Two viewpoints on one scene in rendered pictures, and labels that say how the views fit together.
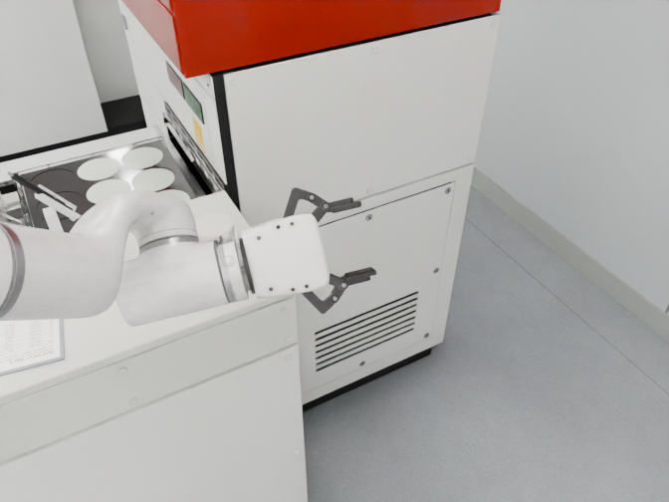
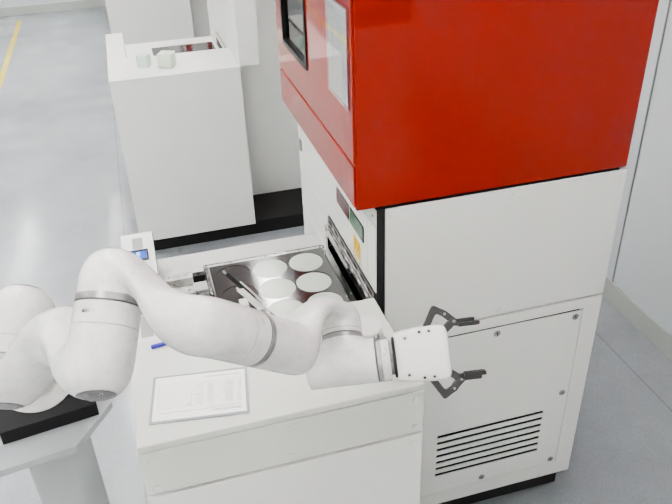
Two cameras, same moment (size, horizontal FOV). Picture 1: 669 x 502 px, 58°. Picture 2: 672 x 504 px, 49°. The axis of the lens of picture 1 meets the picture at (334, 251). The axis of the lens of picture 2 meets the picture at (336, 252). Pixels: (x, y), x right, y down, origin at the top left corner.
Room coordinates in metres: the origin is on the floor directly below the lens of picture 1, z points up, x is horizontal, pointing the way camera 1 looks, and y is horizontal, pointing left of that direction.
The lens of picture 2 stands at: (-0.45, -0.03, 2.06)
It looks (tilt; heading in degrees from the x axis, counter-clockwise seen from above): 32 degrees down; 13
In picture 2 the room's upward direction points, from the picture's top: 2 degrees counter-clockwise
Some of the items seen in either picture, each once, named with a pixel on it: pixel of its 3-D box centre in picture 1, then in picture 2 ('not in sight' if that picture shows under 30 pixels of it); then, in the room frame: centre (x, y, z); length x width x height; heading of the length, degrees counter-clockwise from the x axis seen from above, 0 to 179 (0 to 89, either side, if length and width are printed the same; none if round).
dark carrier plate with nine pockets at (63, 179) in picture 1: (109, 192); (278, 289); (1.16, 0.52, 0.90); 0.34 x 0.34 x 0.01; 28
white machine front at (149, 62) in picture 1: (169, 89); (334, 207); (1.43, 0.42, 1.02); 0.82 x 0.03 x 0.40; 28
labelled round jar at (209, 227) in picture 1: (216, 245); (366, 341); (0.83, 0.21, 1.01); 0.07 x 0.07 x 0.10
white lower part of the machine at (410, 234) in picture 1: (299, 235); (431, 344); (1.59, 0.12, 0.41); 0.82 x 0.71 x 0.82; 28
